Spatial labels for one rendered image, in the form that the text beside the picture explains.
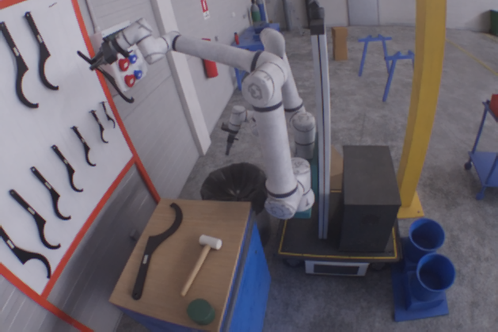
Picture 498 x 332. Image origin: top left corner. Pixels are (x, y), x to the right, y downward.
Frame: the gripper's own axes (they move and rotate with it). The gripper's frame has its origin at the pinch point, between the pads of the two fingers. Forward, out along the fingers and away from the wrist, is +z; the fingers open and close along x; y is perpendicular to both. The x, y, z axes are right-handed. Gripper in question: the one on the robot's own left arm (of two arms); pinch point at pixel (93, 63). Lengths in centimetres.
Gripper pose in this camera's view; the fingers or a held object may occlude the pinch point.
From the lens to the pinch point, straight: 138.7
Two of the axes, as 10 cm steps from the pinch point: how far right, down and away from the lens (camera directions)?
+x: 4.6, 8.3, -3.3
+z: -8.6, 5.0, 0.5
